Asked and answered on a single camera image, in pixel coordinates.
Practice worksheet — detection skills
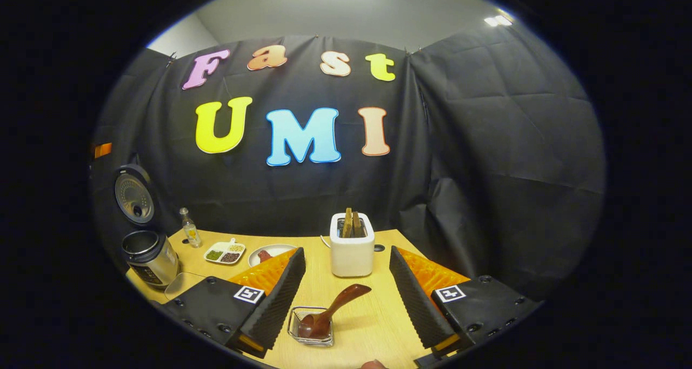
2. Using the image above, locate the clear box of rice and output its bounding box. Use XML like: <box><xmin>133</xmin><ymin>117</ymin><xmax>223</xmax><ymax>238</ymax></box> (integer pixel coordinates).
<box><xmin>164</xmin><ymin>272</ymin><xmax>207</xmax><ymax>300</ymax></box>

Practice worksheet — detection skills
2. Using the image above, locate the clear glass chopstick holder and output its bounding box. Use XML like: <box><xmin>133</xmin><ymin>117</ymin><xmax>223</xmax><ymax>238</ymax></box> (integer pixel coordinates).
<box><xmin>287</xmin><ymin>306</ymin><xmax>335</xmax><ymax>347</ymax></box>

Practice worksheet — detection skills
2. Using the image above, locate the white round plate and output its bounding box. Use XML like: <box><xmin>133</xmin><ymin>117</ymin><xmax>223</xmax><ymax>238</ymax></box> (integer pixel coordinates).
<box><xmin>248</xmin><ymin>244</ymin><xmax>298</xmax><ymax>268</ymax></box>

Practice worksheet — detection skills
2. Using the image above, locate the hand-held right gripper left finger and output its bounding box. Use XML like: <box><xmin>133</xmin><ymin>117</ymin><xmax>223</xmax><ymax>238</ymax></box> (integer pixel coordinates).
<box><xmin>162</xmin><ymin>247</ymin><xmax>307</xmax><ymax>359</ymax></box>

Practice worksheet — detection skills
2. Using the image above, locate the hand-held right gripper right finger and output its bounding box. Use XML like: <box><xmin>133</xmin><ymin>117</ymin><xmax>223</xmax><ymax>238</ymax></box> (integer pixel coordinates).
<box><xmin>388</xmin><ymin>246</ymin><xmax>541</xmax><ymax>367</ymax></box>

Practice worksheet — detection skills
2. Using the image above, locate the brown wooden spoon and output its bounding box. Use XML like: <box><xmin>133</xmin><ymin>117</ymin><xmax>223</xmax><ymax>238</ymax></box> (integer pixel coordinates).
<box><xmin>298</xmin><ymin>284</ymin><xmax>372</xmax><ymax>338</ymax></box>

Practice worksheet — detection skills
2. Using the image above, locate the small clear glass bottle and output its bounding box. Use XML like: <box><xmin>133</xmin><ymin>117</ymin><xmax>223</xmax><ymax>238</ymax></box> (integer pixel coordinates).
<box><xmin>179</xmin><ymin>207</ymin><xmax>203</xmax><ymax>249</ymax></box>

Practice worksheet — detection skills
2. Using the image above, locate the white toaster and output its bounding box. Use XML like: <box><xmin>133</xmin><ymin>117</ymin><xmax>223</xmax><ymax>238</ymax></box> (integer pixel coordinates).
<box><xmin>330</xmin><ymin>212</ymin><xmax>375</xmax><ymax>278</ymax></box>

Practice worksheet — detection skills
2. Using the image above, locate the dark grey rice cooker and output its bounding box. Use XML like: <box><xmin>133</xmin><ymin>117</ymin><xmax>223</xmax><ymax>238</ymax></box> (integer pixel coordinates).
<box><xmin>114</xmin><ymin>164</ymin><xmax>180</xmax><ymax>290</ymax></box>

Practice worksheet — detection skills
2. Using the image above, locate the white divided bean dish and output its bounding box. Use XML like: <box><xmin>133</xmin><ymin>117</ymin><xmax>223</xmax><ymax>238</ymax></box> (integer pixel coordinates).
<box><xmin>204</xmin><ymin>238</ymin><xmax>246</xmax><ymax>265</ymax></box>

